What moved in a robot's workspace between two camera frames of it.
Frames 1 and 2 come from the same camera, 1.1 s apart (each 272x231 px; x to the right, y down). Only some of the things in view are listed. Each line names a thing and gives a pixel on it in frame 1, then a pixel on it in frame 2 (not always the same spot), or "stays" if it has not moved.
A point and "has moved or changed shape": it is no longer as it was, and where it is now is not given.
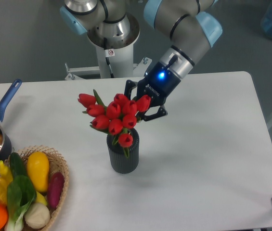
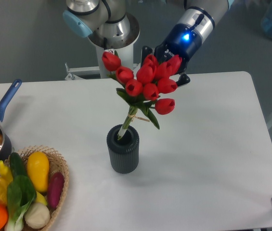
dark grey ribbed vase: (124, 158) stays
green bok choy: (21, 194) stays
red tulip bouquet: (115, 118) has moved or changed shape
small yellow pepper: (5, 173) stays
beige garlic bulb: (37, 215) stays
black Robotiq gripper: (158, 83) → (182, 40)
